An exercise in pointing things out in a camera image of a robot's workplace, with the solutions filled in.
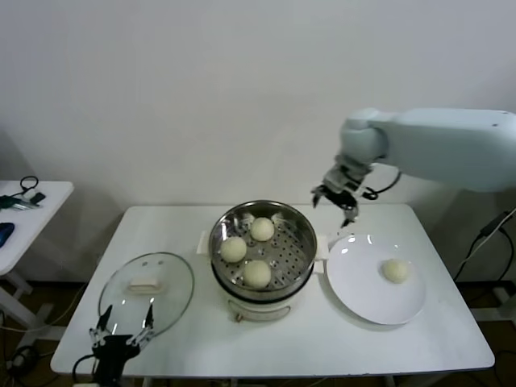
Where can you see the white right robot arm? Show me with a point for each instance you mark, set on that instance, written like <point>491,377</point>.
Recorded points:
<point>435,145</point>

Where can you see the cream electric cooker pot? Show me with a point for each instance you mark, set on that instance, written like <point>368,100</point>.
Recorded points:
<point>258,312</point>

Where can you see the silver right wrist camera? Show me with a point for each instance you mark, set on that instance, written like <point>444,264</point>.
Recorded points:
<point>342,177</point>

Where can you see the small black device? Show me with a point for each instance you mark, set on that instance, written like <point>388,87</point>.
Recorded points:
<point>39,197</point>

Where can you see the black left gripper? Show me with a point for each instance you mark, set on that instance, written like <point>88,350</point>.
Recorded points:
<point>115,354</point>

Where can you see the white steamed baozi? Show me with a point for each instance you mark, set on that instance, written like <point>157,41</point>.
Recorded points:
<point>257,274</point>
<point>234,250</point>
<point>263,229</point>
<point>396,271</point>

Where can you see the blue computer mouse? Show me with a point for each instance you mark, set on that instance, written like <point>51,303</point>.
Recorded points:
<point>5,234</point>

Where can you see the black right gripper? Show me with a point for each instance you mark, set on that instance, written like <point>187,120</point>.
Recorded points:
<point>338,197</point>

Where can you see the white round plate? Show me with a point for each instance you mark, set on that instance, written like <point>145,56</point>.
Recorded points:
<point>363,290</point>

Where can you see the black power adapter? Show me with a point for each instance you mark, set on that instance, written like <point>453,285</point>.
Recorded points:
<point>489,226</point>

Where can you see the perforated steel steamer basket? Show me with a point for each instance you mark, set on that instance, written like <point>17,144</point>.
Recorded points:
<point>290,250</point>

